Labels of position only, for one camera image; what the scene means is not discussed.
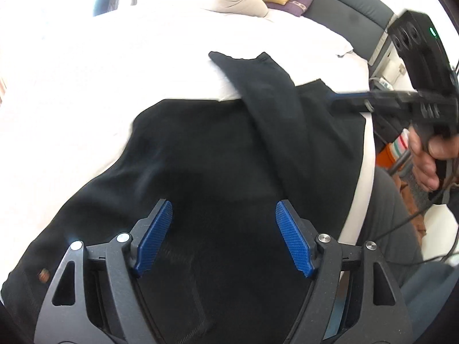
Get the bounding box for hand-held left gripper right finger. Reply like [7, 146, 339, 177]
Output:
[275, 201, 411, 344]

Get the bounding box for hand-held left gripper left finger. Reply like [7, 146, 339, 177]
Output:
[34, 199, 173, 344]

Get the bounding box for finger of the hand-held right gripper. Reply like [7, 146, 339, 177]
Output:
[324, 91, 413, 100]
[330, 98, 413, 114]

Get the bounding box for black pants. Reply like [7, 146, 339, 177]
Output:
[0, 51, 375, 344]

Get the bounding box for person's right hand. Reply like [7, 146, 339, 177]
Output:
[409, 127, 459, 191]

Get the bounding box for white power strip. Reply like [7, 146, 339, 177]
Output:
[369, 75, 395, 91]

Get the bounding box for white folded sheet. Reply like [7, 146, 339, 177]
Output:
[316, 25, 355, 59]

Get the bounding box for striped cloth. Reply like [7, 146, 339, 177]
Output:
[389, 129, 412, 159]

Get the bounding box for orange object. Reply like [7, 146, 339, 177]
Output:
[378, 143, 407, 170]

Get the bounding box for grey padded headboard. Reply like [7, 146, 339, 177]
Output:
[273, 0, 395, 69]

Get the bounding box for person's leg in grey trousers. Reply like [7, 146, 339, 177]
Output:
[371, 168, 459, 344]

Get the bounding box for purple pillow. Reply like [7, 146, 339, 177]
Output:
[265, 0, 315, 17]

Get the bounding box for bed with white sheet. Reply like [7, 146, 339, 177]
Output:
[0, 5, 377, 259]

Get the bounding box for black cable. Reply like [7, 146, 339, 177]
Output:
[373, 183, 459, 244]

